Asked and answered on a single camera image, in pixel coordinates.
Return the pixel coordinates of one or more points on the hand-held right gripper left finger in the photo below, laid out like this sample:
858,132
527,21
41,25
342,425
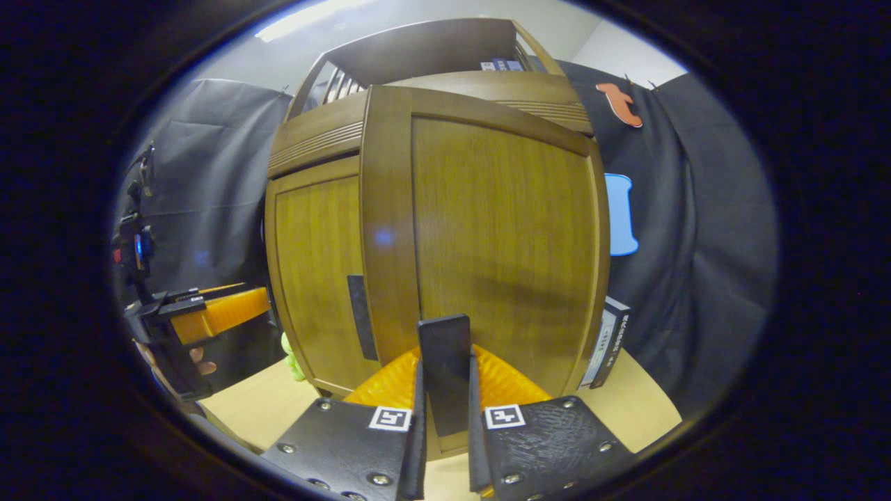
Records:
418,445

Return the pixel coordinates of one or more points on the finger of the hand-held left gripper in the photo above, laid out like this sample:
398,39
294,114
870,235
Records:
223,287
223,313

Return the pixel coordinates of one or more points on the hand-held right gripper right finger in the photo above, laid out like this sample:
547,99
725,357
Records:
475,445

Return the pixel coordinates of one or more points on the wooden shoe cabinet door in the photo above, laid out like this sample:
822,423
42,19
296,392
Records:
501,243
313,264

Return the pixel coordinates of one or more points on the wooden double-door shoe cabinet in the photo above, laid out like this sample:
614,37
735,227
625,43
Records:
431,49

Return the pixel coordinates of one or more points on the green toy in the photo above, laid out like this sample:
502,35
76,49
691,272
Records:
291,362

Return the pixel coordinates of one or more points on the white book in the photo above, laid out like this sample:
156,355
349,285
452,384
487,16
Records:
600,348

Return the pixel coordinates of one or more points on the black book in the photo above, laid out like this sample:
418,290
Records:
619,334

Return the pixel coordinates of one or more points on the black backdrop cloth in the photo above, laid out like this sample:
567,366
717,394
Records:
696,243

